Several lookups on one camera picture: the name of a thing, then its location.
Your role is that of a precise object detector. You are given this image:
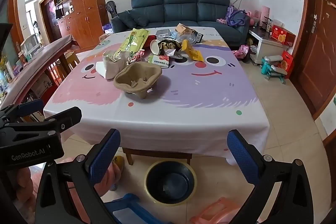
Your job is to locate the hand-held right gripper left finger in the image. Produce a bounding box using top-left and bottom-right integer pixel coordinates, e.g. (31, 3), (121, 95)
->
(34, 129), (124, 224)

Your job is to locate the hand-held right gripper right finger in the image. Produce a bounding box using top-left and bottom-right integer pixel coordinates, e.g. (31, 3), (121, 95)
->
(227, 130), (315, 224)

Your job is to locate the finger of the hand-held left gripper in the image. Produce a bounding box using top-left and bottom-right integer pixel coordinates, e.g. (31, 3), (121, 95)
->
(0, 98), (45, 123)
(4, 106), (82, 136)

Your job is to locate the white tissue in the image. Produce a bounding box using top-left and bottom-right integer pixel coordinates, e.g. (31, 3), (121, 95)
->
(95, 61), (108, 77)

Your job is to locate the dark waste bin yellow rim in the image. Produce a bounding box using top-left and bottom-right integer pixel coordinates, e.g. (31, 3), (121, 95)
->
(144, 160), (198, 206)

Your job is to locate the beige bag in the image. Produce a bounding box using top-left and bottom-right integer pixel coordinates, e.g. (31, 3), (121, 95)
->
(102, 50), (133, 80)

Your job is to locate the green snack bag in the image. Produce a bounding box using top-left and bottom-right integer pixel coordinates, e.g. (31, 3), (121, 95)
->
(117, 28), (150, 56)

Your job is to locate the dark chip bag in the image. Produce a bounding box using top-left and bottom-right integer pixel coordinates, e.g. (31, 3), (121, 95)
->
(159, 39), (184, 56)

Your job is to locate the beige slipper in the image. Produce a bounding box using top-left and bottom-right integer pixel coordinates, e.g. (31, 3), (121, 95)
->
(109, 156), (125, 191)

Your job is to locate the pink plastic stool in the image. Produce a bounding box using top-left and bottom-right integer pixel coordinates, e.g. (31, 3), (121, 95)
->
(189, 196), (243, 224)

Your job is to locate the small wooden stool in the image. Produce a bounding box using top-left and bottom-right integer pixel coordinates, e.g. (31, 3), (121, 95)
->
(63, 52), (80, 69)

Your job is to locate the table with cartoon tablecloth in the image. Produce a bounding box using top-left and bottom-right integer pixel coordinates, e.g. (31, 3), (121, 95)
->
(43, 27), (271, 165)

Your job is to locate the white appliance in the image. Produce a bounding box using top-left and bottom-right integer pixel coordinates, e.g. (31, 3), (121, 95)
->
(21, 34), (44, 55)

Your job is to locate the moulded pulp cup carrier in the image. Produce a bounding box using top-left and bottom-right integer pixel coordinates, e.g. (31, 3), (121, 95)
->
(113, 61), (163, 99)

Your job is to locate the teal stepper machine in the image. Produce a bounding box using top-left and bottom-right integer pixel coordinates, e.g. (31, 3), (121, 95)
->
(260, 55), (288, 85)

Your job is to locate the red white packet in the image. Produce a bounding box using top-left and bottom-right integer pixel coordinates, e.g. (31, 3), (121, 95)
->
(133, 49), (146, 63)

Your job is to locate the red gift bag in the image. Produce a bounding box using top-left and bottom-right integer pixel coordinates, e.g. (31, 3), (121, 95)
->
(280, 50), (295, 79)

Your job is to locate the pink patterned hoverboard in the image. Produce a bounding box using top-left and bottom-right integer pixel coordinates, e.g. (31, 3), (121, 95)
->
(232, 44), (252, 60)

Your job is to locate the white low cabinet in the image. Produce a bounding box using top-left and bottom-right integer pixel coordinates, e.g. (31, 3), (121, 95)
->
(248, 27), (290, 64)

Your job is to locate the white paper cup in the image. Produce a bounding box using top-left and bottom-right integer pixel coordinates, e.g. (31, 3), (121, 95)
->
(150, 39), (164, 55)

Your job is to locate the yellow snack packet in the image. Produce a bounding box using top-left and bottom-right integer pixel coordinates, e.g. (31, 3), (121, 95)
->
(181, 39), (205, 62)

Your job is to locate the tall wooden cabinet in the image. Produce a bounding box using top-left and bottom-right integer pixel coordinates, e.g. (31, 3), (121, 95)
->
(51, 0), (107, 48)

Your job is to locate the black standing fan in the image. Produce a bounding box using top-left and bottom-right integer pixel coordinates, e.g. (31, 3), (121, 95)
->
(106, 0), (117, 17)

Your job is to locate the dark blue cushion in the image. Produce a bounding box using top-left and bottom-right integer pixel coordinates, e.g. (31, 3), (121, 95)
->
(126, 10), (149, 28)

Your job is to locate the brown wooden door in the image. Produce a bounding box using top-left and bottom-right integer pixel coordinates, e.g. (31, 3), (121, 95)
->
(289, 0), (336, 119)

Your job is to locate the red gift box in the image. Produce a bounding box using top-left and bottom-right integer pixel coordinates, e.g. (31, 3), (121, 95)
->
(270, 25), (297, 46)

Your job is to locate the clear plastic lid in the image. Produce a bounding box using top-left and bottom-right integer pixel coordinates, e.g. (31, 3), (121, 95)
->
(181, 32), (198, 45)

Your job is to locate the pink plush toy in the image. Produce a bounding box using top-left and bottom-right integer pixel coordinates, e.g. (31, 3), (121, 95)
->
(247, 10), (260, 26)

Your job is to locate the purple bag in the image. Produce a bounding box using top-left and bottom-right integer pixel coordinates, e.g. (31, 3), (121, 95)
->
(226, 6), (251, 28)

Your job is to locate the brown paper bag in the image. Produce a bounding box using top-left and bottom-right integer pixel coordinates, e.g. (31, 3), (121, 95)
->
(175, 23), (195, 35)

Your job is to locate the dark blue sofa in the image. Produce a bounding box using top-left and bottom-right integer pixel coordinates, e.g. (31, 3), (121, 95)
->
(110, 0), (250, 47)

